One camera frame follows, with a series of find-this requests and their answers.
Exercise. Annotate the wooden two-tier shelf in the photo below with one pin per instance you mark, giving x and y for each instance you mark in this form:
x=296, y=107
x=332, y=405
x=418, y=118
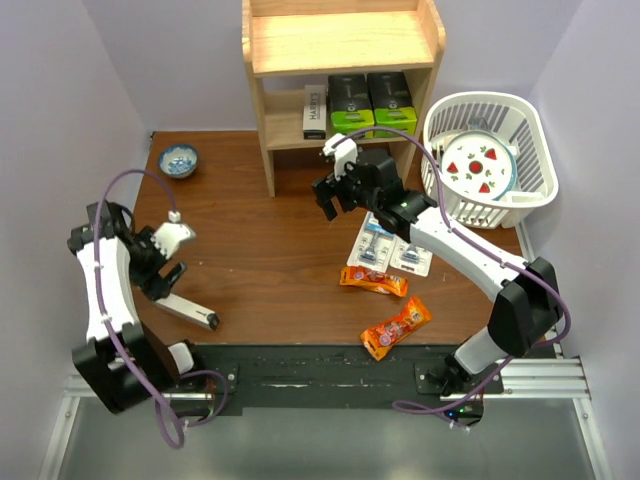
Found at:
x=306, y=38

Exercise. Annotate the white plastic laundry basket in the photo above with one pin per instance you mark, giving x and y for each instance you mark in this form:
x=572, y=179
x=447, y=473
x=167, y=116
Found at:
x=516, y=123

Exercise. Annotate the orange razor bag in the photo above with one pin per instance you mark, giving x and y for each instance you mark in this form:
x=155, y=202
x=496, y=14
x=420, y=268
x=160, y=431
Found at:
x=373, y=281
x=379, y=339

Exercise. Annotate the white Harry's razor box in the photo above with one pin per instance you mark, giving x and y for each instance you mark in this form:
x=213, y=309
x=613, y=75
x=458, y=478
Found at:
x=314, y=122

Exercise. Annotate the silver Harry's razor box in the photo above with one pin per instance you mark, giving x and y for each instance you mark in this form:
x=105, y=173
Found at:
x=189, y=311

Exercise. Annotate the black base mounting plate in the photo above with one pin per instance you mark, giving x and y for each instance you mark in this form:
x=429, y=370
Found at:
x=318, y=376

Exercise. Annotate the aluminium rail frame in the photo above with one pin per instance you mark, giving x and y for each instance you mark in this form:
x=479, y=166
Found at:
x=280, y=287

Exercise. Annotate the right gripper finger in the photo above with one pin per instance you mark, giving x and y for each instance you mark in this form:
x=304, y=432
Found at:
x=345, y=200
x=324, y=191

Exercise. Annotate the lower orange razor bag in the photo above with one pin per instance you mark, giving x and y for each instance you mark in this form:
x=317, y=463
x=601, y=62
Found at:
x=379, y=339

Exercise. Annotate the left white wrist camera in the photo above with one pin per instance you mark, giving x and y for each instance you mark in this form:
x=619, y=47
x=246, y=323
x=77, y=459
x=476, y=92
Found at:
x=169, y=237

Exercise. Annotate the upper orange razor bag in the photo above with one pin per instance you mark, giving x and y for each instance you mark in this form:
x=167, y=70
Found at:
x=373, y=281

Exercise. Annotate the blue white ceramic bowl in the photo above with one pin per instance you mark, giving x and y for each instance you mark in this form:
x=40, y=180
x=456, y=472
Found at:
x=178, y=161

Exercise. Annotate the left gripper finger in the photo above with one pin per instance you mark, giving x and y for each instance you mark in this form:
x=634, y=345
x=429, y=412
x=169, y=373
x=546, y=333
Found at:
x=171, y=278
x=155, y=291

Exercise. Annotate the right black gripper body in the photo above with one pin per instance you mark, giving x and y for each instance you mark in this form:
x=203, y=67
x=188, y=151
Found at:
x=351, y=182

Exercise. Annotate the left blue razor blister pack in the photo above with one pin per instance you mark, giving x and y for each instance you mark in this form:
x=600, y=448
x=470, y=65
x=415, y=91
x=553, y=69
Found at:
x=373, y=246

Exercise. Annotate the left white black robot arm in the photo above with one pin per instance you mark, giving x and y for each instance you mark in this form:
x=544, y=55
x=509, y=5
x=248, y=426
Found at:
x=115, y=258

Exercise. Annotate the black green razor box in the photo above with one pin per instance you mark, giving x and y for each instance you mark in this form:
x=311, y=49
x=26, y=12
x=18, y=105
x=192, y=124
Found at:
x=392, y=101
x=349, y=103

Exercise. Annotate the white watermelon pattern plate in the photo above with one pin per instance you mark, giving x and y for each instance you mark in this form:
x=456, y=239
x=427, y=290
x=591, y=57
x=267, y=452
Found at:
x=478, y=165

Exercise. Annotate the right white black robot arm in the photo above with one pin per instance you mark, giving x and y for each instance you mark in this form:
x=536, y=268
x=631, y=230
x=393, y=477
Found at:
x=524, y=306

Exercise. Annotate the right blue razor blister pack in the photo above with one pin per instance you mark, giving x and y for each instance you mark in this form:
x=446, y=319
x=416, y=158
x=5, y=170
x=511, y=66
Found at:
x=410, y=258

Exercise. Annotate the blue razor blister pack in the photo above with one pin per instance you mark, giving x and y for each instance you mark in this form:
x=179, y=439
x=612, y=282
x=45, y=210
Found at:
x=373, y=246
x=410, y=258

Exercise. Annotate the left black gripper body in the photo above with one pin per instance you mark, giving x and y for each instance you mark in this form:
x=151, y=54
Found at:
x=146, y=259

